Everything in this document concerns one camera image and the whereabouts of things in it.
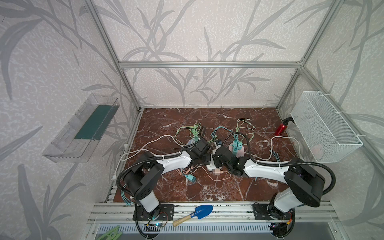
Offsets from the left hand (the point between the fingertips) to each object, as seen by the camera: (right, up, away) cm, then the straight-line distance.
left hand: (210, 155), depth 90 cm
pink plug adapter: (+3, -8, -6) cm, 10 cm away
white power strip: (+1, -6, -3) cm, 7 cm away
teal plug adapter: (-11, -11, -8) cm, 17 cm away
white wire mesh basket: (+49, +14, -28) cm, 58 cm away
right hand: (+3, +3, -1) cm, 4 cm away
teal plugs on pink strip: (+17, +6, +1) cm, 18 cm away
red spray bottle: (+48, +17, +8) cm, 52 cm away
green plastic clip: (-46, -31, -22) cm, 60 cm away
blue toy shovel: (-5, -25, -16) cm, 30 cm away
